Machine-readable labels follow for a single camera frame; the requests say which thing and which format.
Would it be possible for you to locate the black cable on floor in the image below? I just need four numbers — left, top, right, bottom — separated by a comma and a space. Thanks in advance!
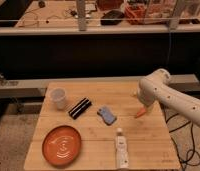
165, 108, 200, 171

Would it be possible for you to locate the black rectangular block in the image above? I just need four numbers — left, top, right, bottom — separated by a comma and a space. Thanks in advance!
68, 98, 92, 119

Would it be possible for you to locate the orange plate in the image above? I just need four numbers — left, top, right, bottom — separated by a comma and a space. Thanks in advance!
42, 125, 82, 167

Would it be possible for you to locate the clear plastic cup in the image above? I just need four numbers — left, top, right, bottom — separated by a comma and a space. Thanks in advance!
49, 88, 66, 110

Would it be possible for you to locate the white bottle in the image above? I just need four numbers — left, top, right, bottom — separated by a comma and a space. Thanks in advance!
115, 128, 129, 170

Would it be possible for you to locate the blue sponge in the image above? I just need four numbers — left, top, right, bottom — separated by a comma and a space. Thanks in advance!
97, 106, 117, 125

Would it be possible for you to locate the black bag on bench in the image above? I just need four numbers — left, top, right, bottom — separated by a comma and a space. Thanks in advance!
100, 10, 124, 26

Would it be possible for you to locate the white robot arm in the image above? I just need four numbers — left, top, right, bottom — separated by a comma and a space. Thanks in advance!
137, 68, 200, 127

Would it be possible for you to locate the orange crate on bench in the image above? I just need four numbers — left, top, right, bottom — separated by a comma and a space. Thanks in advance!
124, 5, 145, 25

